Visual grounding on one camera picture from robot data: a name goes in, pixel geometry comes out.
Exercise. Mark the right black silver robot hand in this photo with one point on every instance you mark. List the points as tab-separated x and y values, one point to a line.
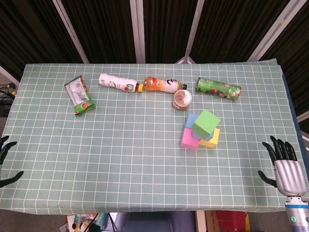
288	174

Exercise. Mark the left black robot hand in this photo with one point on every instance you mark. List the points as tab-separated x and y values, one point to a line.
6	147

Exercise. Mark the yellow foam cube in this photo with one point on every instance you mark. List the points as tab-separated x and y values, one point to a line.
212	143

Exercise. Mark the green foam cube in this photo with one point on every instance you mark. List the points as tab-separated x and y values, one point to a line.
205	124

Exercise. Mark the pink foam cube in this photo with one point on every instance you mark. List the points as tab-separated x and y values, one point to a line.
188	140

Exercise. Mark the blue pad under tablecloth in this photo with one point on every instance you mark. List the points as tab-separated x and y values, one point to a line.
292	101

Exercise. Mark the red cardboard box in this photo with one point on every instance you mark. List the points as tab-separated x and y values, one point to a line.
227	221

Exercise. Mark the green snack packet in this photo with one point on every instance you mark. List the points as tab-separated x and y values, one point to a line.
79	96

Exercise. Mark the white table leg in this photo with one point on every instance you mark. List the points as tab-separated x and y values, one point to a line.
200	222

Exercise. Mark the colorful packages pile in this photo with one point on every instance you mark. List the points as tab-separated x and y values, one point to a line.
82	222

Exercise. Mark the green chips can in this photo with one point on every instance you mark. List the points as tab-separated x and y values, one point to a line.
217	88

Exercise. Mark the green checked tablecloth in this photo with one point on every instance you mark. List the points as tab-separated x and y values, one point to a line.
120	149

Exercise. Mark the white bottle yellow cap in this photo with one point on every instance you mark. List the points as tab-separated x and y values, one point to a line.
116	83

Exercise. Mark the small clear plastic jar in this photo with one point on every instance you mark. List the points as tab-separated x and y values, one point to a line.
182	99

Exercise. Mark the blue chair seat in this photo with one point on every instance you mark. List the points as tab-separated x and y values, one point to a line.
154	222

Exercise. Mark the orange drink bottle black cap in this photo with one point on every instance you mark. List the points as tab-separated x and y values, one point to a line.
157	83

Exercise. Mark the dark brown curtain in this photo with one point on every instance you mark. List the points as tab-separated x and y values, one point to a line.
169	24

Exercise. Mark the white frame bar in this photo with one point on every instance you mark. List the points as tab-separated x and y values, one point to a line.
303	118
7	75

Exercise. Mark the white frame post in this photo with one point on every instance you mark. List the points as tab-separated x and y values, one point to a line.
70	31
194	29
272	31
137	31

